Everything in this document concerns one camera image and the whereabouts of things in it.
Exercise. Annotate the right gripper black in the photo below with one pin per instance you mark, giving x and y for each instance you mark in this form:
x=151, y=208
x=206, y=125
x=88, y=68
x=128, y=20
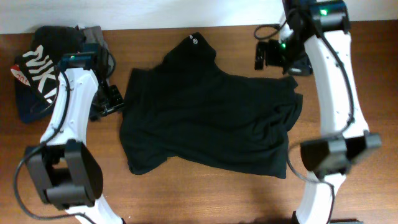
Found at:
x=300, y=66

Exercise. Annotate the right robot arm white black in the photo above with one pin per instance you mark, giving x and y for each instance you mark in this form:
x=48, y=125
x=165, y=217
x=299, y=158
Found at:
x=313, y=38

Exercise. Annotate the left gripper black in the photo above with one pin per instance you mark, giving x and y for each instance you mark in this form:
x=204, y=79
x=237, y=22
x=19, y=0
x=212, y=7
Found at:
x=115, y=105

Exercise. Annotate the grey folded garment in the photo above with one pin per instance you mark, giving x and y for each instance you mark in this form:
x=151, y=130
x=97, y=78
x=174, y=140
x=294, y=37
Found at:
x=94, y=35

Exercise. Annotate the navy folded garment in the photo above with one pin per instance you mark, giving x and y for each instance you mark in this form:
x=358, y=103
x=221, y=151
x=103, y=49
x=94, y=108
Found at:
x=32, y=104

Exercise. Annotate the red white folded garment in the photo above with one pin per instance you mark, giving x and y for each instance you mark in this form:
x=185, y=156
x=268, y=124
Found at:
x=18, y=74

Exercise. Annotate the black Nike shirt folded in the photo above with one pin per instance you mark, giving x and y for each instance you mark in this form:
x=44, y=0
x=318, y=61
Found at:
x=48, y=46

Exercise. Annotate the black t-shirt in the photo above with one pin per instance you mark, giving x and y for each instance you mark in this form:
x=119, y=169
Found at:
x=187, y=107

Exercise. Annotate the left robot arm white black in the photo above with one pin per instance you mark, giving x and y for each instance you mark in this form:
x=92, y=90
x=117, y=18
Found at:
x=64, y=172

